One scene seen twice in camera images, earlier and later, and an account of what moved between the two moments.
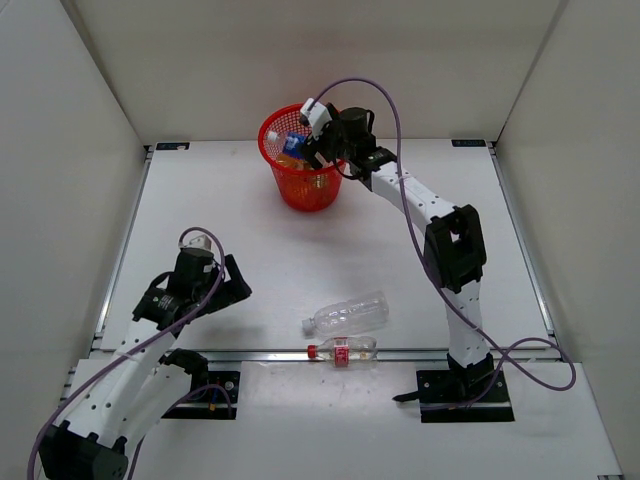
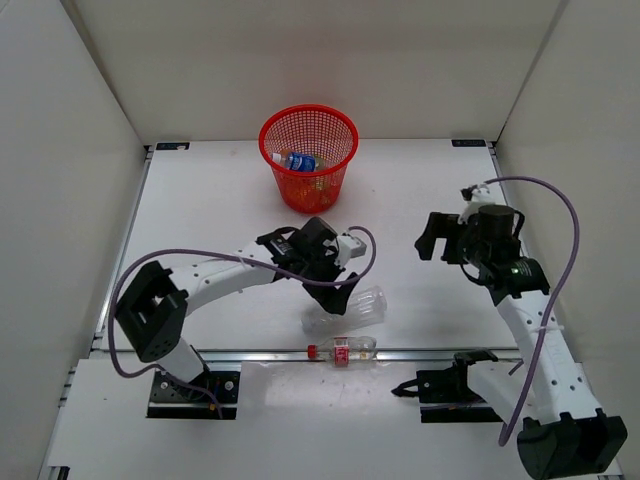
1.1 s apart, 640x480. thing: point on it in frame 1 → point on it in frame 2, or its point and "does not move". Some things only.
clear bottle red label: (343, 351) does not move
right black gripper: (335, 125) → (439, 222)
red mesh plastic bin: (300, 189) does not move
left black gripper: (232, 291) → (330, 297)
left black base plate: (211, 403) does not move
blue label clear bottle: (293, 143) → (297, 161)
